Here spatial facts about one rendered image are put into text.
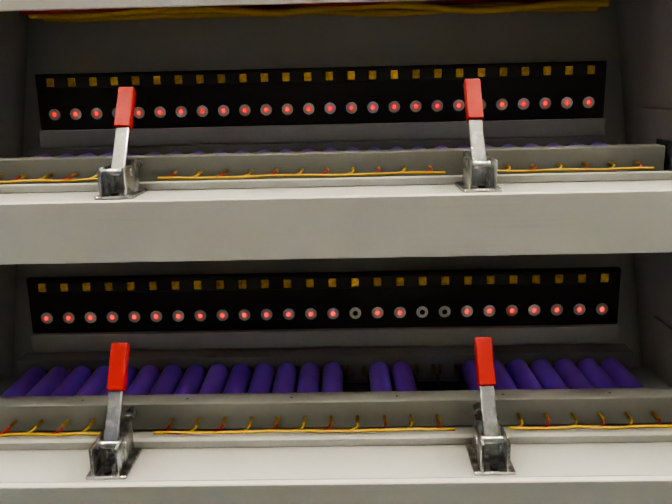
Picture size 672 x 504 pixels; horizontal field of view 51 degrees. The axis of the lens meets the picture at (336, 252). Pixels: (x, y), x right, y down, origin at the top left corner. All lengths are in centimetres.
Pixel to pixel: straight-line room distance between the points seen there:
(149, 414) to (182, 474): 7
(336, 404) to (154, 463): 14
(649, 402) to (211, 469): 33
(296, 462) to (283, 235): 16
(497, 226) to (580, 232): 6
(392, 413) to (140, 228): 23
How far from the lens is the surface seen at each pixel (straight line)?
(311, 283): 65
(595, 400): 59
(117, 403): 54
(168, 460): 55
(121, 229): 53
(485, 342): 53
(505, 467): 52
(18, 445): 60
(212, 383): 61
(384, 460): 53
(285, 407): 56
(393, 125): 69
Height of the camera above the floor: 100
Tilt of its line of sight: 8 degrees up
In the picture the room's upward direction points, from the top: 1 degrees counter-clockwise
